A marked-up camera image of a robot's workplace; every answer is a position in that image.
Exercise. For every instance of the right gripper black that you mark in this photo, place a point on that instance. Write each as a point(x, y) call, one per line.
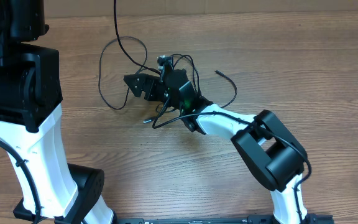
point(151, 82)

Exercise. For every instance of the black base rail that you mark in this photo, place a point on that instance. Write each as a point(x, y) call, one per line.
point(251, 219)

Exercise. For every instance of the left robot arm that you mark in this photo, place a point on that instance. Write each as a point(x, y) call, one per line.
point(30, 125)

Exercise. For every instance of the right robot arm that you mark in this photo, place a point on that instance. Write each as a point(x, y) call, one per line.
point(271, 153)

